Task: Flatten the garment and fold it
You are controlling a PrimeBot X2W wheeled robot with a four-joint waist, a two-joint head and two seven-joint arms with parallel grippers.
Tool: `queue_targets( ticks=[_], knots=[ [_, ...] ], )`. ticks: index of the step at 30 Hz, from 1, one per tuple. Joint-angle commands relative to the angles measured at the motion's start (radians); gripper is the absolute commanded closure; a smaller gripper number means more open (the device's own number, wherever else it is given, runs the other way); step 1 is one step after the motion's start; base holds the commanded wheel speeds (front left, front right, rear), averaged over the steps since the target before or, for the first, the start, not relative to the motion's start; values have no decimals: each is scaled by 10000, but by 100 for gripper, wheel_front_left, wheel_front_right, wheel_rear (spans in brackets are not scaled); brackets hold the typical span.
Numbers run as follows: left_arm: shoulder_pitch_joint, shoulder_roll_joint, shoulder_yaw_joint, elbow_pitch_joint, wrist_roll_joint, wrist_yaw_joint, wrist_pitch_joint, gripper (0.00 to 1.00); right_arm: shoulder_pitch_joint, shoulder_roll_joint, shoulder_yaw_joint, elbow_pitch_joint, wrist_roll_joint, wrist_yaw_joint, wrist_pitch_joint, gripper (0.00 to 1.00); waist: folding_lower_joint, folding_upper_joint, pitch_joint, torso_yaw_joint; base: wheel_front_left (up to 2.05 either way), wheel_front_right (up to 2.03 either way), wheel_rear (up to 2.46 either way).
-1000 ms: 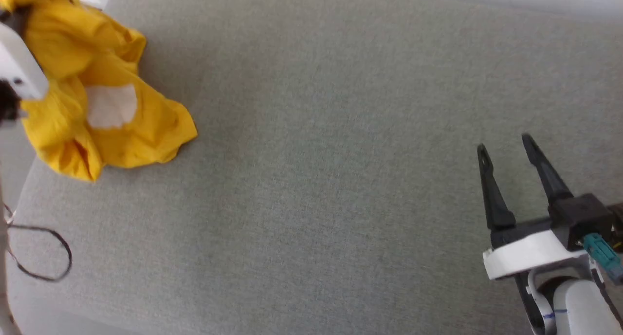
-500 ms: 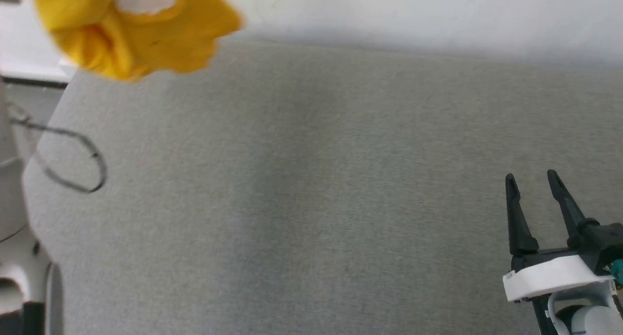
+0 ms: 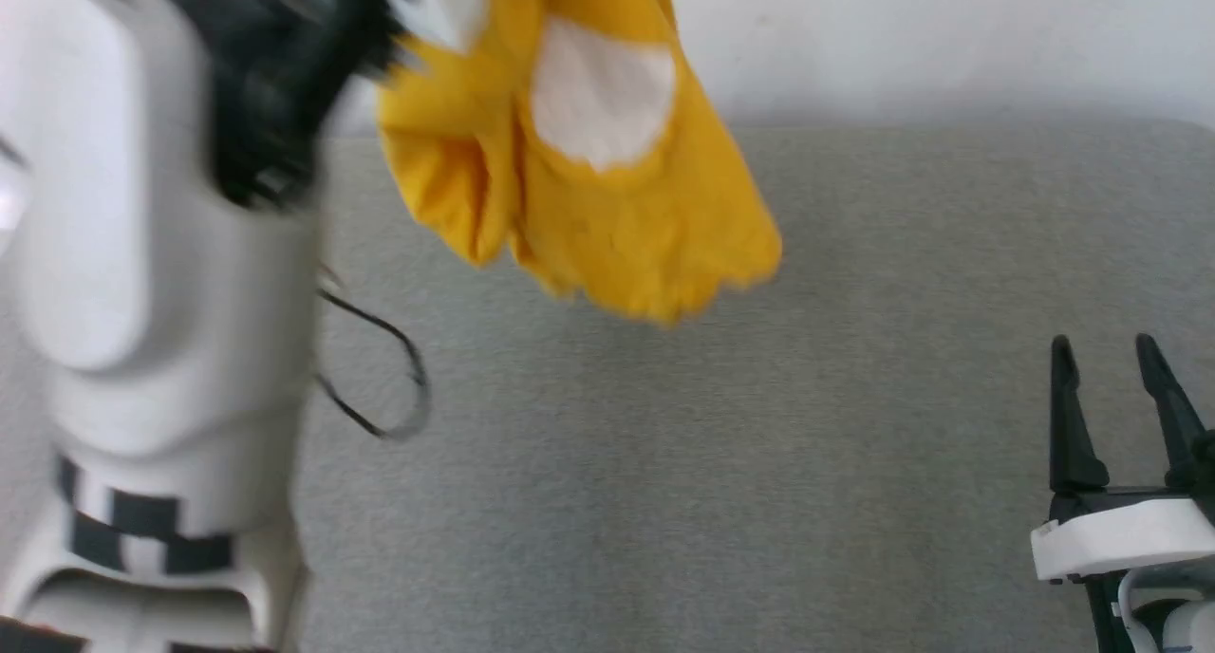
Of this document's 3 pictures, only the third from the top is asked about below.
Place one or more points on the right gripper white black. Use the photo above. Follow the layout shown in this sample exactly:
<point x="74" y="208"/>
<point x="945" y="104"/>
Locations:
<point x="1130" y="539"/>

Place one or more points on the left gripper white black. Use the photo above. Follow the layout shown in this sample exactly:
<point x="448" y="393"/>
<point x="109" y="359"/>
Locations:
<point x="275" y="74"/>

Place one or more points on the yellow t-shirt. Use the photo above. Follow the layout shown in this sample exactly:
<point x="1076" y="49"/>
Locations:
<point x="645" y="235"/>

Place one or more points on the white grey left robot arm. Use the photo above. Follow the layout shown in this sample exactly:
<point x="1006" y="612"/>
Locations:
<point x="142" y="254"/>

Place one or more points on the grey fabric sofa cushion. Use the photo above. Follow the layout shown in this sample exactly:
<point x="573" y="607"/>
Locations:
<point x="759" y="463"/>

